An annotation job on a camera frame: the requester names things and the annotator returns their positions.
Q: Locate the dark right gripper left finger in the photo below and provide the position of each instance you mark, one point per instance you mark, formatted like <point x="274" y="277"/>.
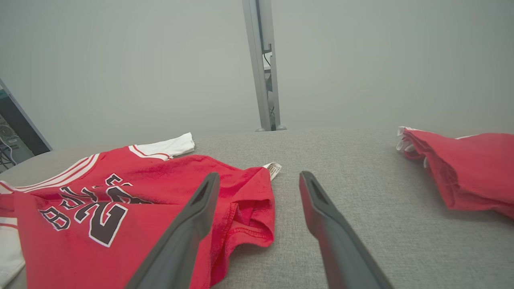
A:
<point x="176" y="257"/>

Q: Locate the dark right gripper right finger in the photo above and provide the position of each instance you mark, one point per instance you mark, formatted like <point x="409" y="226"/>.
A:
<point x="345" y="261"/>

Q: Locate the red basketball jersey black lettering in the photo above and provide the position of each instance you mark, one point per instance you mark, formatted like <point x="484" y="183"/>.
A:
<point x="168" y="180"/>

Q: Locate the red shorts white side stripe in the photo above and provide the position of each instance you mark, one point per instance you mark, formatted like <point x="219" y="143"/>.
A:
<point x="474" y="172"/>

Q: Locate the black computer tower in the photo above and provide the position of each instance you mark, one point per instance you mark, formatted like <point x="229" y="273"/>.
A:
<point x="16" y="120"/>

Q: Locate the grey partition frame post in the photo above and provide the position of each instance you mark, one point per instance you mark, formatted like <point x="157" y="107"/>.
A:
<point x="254" y="40"/>
<point x="268" y="24"/>

